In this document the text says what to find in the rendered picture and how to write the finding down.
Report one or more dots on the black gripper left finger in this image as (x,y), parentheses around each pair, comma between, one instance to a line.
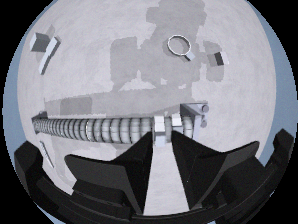
(132,177)

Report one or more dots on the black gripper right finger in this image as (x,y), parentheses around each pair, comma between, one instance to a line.
(201,167)

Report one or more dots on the small grey block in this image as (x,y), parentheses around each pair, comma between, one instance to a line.
(221,58)

